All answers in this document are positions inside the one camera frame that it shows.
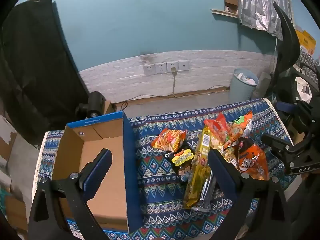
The teal cloth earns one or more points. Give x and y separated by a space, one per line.
3 200

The orange green snack packet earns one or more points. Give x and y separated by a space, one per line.
237 130

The large red-orange snack packet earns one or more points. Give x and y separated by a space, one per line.
217 127

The long yellow snack packet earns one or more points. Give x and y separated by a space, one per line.
200 170

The blue patterned tablecloth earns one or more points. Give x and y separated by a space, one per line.
160 177

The large cardboard box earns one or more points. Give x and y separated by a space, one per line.
16 212

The white wall socket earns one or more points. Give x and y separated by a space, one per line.
172 65
160 67
149 69
183 65

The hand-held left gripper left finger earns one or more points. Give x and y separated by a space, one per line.
98 172

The white peeling door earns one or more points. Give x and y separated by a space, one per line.
6 135

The black hot dog snack packet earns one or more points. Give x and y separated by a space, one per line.
178 158

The pale blue trash bin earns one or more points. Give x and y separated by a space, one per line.
240 87

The black cylinder device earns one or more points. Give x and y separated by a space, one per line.
96 102

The clear silver snack packet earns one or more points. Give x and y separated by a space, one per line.
206 192

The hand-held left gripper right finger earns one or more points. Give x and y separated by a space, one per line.
220 170

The black backdrop cloth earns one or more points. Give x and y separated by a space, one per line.
37 67

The wooden window ledge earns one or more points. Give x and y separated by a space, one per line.
225 13

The blue-edged cardboard box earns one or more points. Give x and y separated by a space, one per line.
115 185

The orange black snack packet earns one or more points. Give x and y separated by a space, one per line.
252 160

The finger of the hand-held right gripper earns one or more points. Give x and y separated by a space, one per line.
277 142
286 107

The black office chair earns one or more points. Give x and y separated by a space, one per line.
287 37

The silver foil curtain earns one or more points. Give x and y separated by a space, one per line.
257 5

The yellow red fries snack packet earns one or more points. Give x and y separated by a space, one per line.
170 140

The yellow carton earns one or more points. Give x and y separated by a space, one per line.
306 40

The grey patterned cloth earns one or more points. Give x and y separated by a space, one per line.
308 60

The white plastic bag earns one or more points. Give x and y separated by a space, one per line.
303 87

